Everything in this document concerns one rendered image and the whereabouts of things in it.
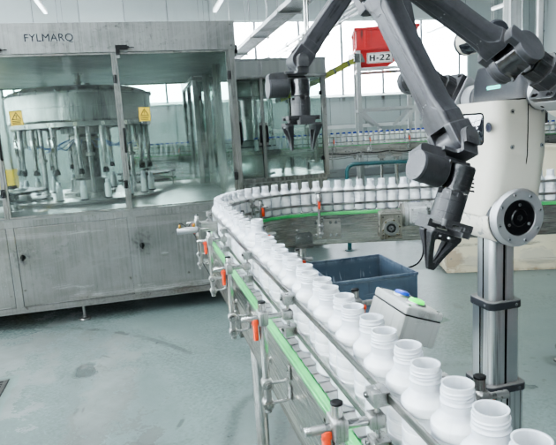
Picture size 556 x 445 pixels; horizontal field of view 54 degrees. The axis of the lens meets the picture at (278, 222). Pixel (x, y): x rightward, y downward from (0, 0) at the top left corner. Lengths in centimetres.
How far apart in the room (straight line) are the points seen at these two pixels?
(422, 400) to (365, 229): 240
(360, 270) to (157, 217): 270
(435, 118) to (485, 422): 65
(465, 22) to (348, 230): 190
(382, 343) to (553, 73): 85
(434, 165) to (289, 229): 204
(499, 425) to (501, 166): 102
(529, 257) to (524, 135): 424
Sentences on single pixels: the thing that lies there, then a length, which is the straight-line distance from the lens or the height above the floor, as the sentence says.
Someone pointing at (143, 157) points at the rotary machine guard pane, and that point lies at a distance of 460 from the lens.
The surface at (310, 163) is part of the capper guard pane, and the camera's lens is 680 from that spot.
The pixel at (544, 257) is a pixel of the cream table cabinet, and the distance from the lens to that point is 582.
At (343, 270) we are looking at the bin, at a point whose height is 90.
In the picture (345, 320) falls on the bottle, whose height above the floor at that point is 115.
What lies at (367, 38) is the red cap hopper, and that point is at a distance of 813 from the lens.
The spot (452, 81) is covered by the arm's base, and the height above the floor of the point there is 157.
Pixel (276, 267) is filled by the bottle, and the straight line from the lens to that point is 134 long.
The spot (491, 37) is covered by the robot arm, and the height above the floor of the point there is 163.
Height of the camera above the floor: 145
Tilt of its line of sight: 9 degrees down
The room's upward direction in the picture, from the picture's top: 3 degrees counter-clockwise
